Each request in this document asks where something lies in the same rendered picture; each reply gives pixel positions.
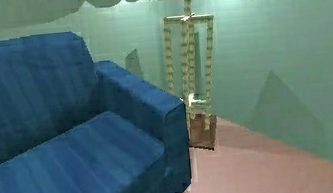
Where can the blue sofa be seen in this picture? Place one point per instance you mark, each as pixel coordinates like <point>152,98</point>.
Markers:
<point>60,127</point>

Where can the beige wooden floor lamp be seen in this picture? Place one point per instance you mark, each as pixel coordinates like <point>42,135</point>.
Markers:
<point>187,49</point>

